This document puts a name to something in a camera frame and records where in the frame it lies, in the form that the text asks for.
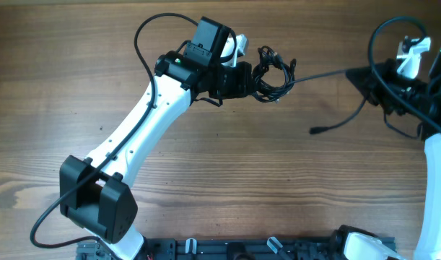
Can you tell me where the black cable bundle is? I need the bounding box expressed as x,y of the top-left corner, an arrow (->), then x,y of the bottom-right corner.
251,45 -> 297,105

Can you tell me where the black usb cable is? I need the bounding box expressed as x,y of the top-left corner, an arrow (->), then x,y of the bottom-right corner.
287,68 -> 369,136

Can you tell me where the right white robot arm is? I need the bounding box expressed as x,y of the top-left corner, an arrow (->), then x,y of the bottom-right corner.
346,38 -> 441,259

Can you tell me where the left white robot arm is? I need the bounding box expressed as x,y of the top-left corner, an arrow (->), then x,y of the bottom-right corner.
59,17 -> 253,259

